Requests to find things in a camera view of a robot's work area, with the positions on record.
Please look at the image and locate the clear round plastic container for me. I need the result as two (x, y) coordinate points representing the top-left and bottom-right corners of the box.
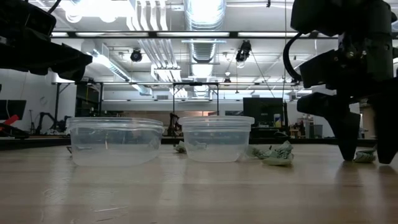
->
(178, 115), (255, 163)

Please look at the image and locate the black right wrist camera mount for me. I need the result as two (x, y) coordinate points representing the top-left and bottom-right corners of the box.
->
(299, 49), (340, 89)

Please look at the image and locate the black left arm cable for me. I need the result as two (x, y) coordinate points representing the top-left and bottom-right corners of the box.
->
(46, 0), (63, 15)

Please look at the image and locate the black hanging ceiling lamp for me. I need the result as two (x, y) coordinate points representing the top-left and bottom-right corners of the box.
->
(129, 48), (144, 63)
(234, 39), (252, 63)

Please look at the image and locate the black metal frame stand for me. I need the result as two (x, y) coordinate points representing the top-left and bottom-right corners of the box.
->
(172, 82), (220, 119)

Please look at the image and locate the silver spiral ventilation duct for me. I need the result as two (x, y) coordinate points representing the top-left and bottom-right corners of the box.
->
(182, 0), (227, 98)

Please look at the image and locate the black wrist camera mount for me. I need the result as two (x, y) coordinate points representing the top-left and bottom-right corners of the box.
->
(299, 49), (340, 89)
(0, 0), (57, 37)

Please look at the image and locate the white diagonal ceiling duct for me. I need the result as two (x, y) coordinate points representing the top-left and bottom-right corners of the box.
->
(89, 48), (154, 96)

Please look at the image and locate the black cabinet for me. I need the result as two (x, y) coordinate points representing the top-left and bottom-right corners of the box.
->
(243, 97), (289, 129)

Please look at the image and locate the black overhead light beam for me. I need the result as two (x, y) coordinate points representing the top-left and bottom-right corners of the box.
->
(50, 30), (341, 39)

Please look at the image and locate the grey waste bin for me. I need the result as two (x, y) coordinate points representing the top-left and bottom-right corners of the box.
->
(309, 124), (325, 139)

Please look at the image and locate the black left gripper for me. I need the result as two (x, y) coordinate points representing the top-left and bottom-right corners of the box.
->
(0, 29), (93, 82)

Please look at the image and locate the black computer monitor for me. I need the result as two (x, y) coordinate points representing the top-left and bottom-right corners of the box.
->
(0, 99), (27, 121)

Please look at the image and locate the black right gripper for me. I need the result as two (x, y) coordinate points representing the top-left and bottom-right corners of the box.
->
(297, 30), (398, 165)

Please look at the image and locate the red flat object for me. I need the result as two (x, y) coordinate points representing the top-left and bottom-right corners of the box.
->
(0, 114), (20, 132)

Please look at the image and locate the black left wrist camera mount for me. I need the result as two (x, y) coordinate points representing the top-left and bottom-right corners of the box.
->
(0, 0), (57, 37)

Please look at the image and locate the dark shelf rack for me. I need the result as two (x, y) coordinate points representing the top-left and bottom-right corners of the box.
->
(74, 82), (104, 118)

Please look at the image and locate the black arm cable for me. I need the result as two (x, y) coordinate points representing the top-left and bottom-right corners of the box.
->
(282, 32), (304, 83)
(46, 0), (63, 15)

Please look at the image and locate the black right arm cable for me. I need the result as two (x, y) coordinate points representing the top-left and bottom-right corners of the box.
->
(282, 32), (304, 83)

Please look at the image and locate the clear square plastic container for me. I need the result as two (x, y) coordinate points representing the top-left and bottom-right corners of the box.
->
(67, 117), (165, 167)

